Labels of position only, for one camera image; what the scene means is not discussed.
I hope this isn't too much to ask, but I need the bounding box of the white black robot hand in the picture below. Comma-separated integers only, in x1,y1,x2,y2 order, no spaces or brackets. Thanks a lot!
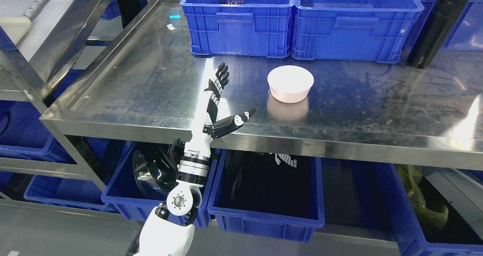
182,62,257,161

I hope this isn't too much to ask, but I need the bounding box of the pink plastic bowl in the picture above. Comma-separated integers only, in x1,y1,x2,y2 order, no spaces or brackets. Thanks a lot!
267,65,314,103

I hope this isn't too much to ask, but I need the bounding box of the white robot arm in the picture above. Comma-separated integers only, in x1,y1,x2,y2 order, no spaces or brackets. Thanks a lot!
135,150,211,256

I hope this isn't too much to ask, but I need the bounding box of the steel shelf rack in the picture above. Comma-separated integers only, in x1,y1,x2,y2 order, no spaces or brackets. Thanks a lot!
0,0,159,181

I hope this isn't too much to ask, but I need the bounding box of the black helmet with visor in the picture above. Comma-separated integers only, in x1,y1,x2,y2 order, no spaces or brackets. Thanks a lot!
132,139,184,201

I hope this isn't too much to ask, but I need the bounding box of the black bag with white logo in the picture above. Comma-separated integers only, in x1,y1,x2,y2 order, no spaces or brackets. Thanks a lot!
220,150,312,218

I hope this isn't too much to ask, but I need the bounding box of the stainless steel table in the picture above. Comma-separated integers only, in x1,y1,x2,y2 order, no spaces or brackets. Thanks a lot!
41,0,483,170

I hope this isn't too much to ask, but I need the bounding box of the blue bin with helmet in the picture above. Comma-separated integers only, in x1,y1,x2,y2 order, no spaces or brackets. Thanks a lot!
101,141,222,228

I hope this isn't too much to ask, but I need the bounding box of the blue bin with black bag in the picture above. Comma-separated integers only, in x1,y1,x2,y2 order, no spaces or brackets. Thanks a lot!
207,150,325,242

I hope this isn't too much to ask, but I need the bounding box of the blue crate on table left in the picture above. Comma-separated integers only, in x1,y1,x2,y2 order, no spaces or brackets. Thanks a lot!
180,0,295,58

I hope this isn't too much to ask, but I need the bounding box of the blue crate on table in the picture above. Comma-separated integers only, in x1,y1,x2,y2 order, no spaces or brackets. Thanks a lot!
291,0,424,64
180,0,295,58

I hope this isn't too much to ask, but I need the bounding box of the blue bin lower left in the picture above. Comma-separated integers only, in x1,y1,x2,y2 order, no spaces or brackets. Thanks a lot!
0,100,75,164

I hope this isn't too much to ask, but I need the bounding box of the blue crate on table right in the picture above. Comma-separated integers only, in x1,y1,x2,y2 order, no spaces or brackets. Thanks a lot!
291,0,424,64

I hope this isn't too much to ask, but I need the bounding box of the blue bin lower right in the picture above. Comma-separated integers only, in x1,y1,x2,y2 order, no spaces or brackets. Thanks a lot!
372,162,483,256

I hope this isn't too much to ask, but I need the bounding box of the yellow-green plastic bag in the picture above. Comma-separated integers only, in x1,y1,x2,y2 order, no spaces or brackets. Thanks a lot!
395,164,449,235

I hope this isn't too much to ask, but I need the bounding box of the black thermos bottle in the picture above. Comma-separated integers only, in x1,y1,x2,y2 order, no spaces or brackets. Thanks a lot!
407,0,469,69

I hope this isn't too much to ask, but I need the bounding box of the blue crate far right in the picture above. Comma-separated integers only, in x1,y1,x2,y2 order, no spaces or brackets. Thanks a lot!
403,0,483,52

